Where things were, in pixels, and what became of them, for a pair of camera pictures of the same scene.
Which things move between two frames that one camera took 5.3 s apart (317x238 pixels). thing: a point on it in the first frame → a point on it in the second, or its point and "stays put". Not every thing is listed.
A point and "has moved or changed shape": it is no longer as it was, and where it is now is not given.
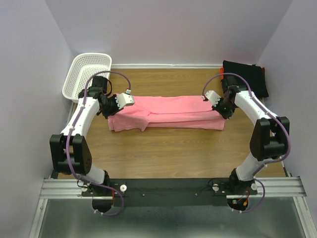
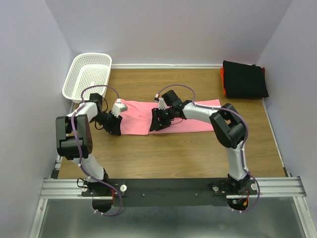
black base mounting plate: (168, 192) stays put
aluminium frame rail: (57, 188) stays put
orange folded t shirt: (222, 71) stays put
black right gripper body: (225, 108) → (167, 114)
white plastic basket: (83, 66) stays put
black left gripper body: (110, 107) → (105, 119)
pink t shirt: (181, 112) has moved or changed shape
